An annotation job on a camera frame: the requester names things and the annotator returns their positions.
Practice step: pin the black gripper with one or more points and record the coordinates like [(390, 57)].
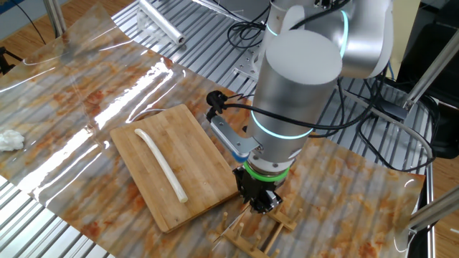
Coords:
[(251, 186)]

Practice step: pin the white scallion stalk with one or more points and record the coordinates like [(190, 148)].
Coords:
[(161, 165)]

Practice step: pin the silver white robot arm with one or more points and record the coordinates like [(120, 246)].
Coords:
[(297, 89)]

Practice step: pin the wooden peg rack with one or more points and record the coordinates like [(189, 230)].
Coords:
[(283, 220)]

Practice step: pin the wooden cutting board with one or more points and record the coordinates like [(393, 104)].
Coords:
[(193, 161)]

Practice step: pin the black power adapter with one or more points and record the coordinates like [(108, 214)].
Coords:
[(392, 109)]

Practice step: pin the marble pattern plastic mat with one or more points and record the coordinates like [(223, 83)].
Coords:
[(89, 89)]

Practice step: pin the clear film roll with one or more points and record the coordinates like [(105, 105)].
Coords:
[(161, 21)]

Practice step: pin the crumpled white tissue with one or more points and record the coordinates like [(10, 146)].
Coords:
[(10, 140)]

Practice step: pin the black tripod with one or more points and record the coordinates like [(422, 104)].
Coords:
[(3, 62)]

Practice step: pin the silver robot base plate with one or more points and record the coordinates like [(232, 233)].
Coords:
[(247, 64)]

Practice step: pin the aluminium frame post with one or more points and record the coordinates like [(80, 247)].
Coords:
[(430, 71), (54, 16), (437, 209)]

